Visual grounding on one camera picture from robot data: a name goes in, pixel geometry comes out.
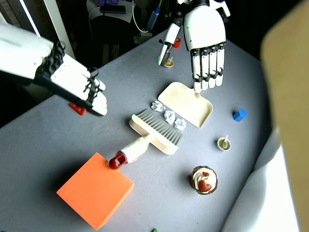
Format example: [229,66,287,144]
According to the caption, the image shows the white cable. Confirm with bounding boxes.
[131,7,150,34]

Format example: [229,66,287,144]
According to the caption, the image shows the black chair back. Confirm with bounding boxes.
[86,0,137,66]

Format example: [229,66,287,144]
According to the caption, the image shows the orange foam block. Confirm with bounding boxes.
[56,151,135,231]

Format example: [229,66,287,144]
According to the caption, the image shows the cream plastic dustpan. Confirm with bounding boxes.
[157,81,214,129]

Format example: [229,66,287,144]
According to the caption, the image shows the white paper ball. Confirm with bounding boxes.
[173,117,188,131]
[163,110,176,125]
[151,100,166,113]

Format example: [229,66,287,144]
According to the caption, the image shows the toy cupcake with red hearts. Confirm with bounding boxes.
[189,165,219,195]

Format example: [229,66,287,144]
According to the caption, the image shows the blurred tan panel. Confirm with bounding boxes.
[260,0,309,232]

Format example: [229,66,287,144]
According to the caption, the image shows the grey cabinet with light strip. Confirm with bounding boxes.
[0,0,42,38]

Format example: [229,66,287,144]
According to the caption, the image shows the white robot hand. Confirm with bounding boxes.
[0,23,109,116]
[158,6,227,94]

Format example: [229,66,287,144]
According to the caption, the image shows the black flat box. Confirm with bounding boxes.
[100,4,127,15]

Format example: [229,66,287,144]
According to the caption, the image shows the small blue block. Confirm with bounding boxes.
[232,108,248,122]

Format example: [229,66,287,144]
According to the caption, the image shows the grey table cloth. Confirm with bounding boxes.
[0,24,282,232]

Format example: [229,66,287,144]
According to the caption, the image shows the red triangle piece with holes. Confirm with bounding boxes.
[69,102,87,116]

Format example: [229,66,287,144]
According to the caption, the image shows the blue and grey plug adapter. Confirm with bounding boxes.
[146,6,162,31]

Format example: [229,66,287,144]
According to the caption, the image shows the white post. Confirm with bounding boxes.
[43,0,75,59]

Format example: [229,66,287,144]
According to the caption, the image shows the small bowl with green filling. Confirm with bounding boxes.
[216,134,232,151]

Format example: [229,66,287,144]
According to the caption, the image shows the cream hand broom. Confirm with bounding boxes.
[108,108,184,170]

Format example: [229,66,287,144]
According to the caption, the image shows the white fabric sheet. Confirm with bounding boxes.
[221,127,301,232]

